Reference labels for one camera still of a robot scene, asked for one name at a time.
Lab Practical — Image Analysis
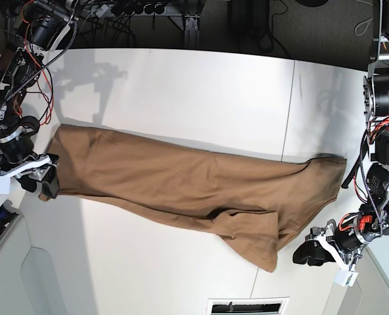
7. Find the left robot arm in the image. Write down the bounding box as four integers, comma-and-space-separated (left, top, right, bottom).
293, 1, 389, 272

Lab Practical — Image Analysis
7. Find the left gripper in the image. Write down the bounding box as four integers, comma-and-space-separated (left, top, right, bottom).
293, 219, 370, 271

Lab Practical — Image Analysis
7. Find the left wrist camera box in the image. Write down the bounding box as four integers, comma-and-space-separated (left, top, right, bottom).
334, 270, 359, 287

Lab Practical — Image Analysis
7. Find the tan brown t-shirt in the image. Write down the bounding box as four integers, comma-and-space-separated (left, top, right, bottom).
47, 125, 347, 272

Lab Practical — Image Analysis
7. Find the white vent grille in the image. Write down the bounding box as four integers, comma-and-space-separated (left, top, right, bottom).
206, 297, 289, 315

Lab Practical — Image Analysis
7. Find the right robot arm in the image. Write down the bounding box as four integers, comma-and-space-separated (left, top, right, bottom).
0, 1, 84, 199

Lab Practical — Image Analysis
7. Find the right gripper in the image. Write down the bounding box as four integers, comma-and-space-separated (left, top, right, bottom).
0, 129, 60, 199

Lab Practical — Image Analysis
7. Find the grey padded panel left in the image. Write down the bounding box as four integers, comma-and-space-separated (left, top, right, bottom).
0, 215, 68, 314

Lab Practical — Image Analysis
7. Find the grey padded panel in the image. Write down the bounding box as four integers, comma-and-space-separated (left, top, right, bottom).
0, 215, 68, 314
323, 248, 389, 314

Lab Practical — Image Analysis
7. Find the aluminium frame post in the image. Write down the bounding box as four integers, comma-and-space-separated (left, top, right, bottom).
169, 13, 201, 50

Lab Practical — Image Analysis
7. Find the grey padded panel right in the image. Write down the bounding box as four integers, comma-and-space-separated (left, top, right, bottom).
323, 248, 389, 314

